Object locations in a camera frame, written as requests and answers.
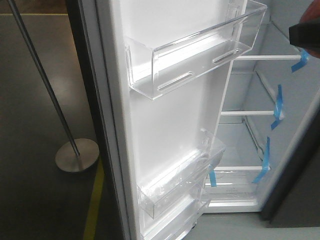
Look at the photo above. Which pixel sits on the steel sign stand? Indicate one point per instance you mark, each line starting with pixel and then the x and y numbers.
pixel 78 154

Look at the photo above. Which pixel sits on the clear door bin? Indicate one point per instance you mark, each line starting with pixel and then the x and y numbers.
pixel 170 43
pixel 168 186

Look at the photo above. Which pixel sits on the clear crisper drawer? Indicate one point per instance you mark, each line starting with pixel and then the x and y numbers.
pixel 234 188

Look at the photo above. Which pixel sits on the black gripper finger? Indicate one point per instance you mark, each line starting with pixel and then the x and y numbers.
pixel 306 35

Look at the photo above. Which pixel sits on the clear upper door bin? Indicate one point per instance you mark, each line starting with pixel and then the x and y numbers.
pixel 170 43

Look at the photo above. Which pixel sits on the clear lower door bin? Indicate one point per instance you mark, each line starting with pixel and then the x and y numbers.
pixel 168 186

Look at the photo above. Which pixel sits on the open fridge door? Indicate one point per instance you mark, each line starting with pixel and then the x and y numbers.
pixel 137 136

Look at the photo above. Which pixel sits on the white fridge interior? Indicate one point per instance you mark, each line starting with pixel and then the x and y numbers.
pixel 272 95

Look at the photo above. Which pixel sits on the blue tape strip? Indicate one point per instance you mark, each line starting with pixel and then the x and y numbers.
pixel 212 176

